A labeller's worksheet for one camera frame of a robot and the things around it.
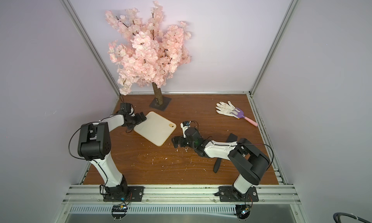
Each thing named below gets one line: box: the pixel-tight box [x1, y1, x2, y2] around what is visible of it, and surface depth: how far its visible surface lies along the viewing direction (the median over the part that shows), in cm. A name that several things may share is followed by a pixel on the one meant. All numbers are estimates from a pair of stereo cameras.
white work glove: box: [215, 100, 241, 119], surface depth 112 cm
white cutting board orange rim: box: [133, 111, 177, 147], surface depth 100 cm
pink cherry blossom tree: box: [105, 0, 191, 112], surface depth 77 cm
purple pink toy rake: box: [232, 107, 259, 128], surface depth 105 cm
